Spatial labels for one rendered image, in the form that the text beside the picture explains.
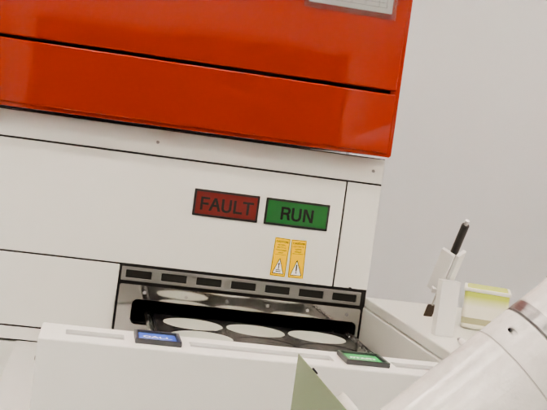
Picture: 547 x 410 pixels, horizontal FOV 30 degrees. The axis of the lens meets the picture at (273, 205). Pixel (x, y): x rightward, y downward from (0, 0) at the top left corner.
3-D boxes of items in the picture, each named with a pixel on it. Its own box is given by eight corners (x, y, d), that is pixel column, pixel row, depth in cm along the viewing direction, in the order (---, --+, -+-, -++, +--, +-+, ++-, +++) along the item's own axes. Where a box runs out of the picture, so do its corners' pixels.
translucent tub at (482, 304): (459, 321, 172) (465, 281, 172) (504, 329, 171) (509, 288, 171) (458, 328, 165) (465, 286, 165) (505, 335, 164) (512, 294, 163)
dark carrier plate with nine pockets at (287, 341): (152, 316, 178) (153, 313, 178) (343, 336, 184) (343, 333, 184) (164, 360, 144) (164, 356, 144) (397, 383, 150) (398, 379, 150)
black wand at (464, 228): (472, 224, 150) (470, 218, 151) (463, 222, 150) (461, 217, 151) (432, 319, 162) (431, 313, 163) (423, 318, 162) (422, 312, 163)
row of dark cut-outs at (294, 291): (120, 278, 181) (122, 265, 181) (358, 305, 188) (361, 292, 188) (120, 279, 180) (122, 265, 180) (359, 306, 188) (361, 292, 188)
